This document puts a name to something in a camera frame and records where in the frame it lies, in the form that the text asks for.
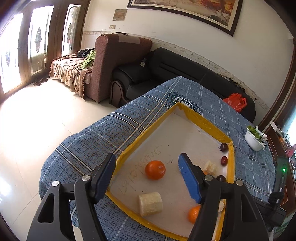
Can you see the framed wall painting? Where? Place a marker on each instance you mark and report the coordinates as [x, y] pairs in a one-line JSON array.
[[221, 14]]

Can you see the patterned couch cover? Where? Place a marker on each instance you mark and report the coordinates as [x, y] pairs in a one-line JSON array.
[[69, 70]]

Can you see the maroon armchair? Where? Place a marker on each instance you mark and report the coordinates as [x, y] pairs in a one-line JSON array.
[[113, 50]]

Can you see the small banana chunk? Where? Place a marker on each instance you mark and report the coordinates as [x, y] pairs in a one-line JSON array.
[[211, 168]]

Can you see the dark cherry in tray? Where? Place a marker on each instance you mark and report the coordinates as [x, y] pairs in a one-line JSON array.
[[224, 161]]

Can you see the black leather sofa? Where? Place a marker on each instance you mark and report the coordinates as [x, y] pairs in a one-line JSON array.
[[130, 81]]

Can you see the white bowl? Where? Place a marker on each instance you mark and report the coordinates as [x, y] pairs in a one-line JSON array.
[[253, 142]]

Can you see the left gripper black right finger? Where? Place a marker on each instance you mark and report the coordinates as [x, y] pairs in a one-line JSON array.
[[242, 219]]

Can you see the blue plaid tablecloth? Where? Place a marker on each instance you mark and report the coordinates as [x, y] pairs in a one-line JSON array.
[[80, 153]]

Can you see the dark cherry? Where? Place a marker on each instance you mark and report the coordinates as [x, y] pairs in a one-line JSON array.
[[224, 147], [221, 178], [224, 161]]

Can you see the wooden glass door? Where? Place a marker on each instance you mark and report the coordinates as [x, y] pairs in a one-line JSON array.
[[33, 34]]

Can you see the green cloth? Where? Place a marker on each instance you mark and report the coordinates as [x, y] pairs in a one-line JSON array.
[[89, 60]]

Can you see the red plastic bag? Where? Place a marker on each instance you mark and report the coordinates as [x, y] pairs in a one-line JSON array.
[[236, 101]]

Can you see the large banana chunk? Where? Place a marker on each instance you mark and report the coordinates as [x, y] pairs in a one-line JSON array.
[[150, 203]]

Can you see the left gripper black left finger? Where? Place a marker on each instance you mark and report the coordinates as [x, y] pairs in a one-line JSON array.
[[52, 220]]

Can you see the wall plaque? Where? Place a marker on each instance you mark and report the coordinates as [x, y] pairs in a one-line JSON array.
[[119, 15]]

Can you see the green lettuce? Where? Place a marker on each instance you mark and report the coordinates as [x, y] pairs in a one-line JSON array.
[[254, 132]]

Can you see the yellow edged white tray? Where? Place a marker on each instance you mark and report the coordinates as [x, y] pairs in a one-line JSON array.
[[179, 130]]

